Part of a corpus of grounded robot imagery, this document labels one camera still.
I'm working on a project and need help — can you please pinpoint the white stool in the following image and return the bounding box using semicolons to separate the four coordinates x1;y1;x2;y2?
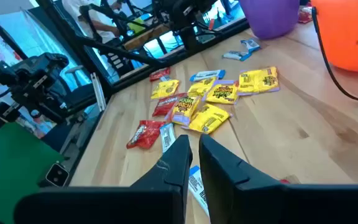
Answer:
64;64;85;88

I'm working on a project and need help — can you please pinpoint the green panel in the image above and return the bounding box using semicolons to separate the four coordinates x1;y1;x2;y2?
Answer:
0;122;65;224

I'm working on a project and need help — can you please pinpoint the white strip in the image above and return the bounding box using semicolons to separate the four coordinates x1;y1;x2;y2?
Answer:
89;72;108;113

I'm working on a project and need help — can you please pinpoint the person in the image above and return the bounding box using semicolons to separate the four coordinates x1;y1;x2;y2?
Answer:
61;0;127;44

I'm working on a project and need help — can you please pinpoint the orange pumpkin face bucket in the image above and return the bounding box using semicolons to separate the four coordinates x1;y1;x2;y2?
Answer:
310;0;358;102

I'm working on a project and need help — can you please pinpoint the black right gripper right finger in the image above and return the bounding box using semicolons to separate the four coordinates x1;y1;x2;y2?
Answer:
199;134;358;224

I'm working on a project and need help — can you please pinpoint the yellow Sour Patch Kids packet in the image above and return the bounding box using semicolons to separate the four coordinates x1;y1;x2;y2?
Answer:
150;79;180;100
237;65;280;96
181;103;233;135
186;77;218;98
204;80;240;105
165;94;202;127

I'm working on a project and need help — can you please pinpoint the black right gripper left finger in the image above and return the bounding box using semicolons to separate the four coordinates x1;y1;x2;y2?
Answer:
14;134;194;224

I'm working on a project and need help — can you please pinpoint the purple plastic bucket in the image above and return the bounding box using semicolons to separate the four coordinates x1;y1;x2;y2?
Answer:
237;0;301;40

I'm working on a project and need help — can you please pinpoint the black metal rig frame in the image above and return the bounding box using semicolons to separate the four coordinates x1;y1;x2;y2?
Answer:
35;0;251;187

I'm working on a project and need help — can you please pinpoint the small white camera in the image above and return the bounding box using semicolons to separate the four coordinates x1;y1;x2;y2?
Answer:
44;161;70;189

